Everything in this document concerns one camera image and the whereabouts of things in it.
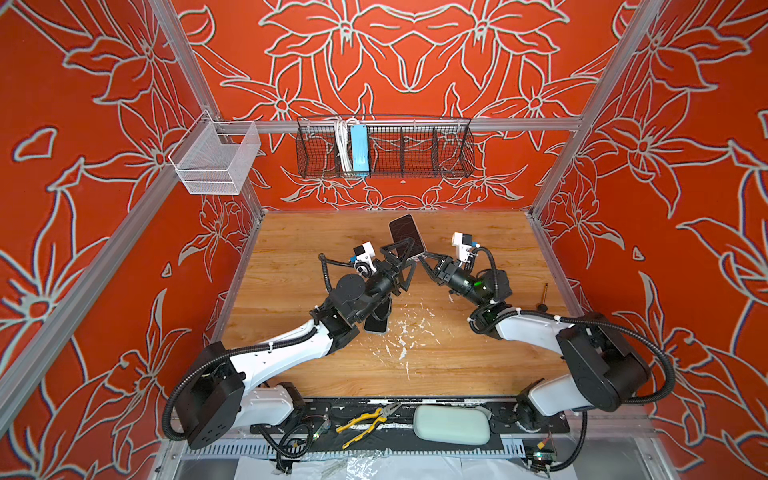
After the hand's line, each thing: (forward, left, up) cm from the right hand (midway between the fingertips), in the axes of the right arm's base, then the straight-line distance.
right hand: (413, 258), depth 71 cm
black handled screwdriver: (0, -42, -27) cm, 50 cm away
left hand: (-2, 0, +6) cm, 6 cm away
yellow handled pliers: (-29, +9, -27) cm, 41 cm away
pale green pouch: (-31, -10, -26) cm, 42 cm away
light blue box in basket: (+37, +14, +6) cm, 40 cm away
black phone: (+13, +2, -3) cm, 13 cm away
